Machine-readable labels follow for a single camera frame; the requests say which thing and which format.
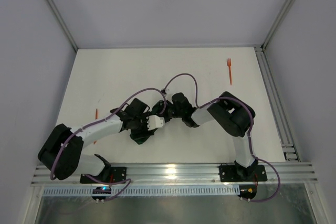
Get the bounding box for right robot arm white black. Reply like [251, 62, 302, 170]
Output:
[148, 91, 258, 181]

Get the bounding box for aluminium frame rail right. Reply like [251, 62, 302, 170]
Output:
[254, 47, 301, 162]

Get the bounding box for black controller board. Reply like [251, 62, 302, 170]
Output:
[91, 186, 111, 201]
[238, 185, 257, 200]

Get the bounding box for aluminium frame post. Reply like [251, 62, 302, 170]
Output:
[45, 0, 79, 52]
[261, 0, 296, 51]

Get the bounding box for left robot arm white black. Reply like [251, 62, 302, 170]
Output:
[38, 98, 155, 180]

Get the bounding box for orange plastic knife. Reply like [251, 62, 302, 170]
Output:
[93, 109, 98, 145]

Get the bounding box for orange plastic fork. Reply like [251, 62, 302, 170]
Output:
[227, 58, 232, 85]

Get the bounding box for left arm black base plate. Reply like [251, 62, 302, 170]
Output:
[80, 166, 127, 185]

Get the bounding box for aluminium frame post left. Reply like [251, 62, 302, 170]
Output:
[45, 0, 79, 52]

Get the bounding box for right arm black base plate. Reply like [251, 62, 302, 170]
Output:
[218, 164, 268, 183]

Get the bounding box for aluminium frame post right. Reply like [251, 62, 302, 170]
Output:
[261, 0, 296, 51]

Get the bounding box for right black controller board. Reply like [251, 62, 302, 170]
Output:
[238, 185, 257, 200]

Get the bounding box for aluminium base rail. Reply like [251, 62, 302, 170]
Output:
[31, 162, 318, 186]

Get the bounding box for slotted grey cable duct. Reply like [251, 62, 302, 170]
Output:
[43, 184, 239, 197]

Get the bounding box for green cloth napkin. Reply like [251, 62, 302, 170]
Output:
[130, 100, 164, 145]

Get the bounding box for left black controller board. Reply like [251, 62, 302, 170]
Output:
[91, 186, 111, 201]

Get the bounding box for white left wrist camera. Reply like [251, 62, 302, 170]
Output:
[147, 115, 165, 131]

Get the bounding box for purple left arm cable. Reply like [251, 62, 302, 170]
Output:
[49, 87, 167, 205]

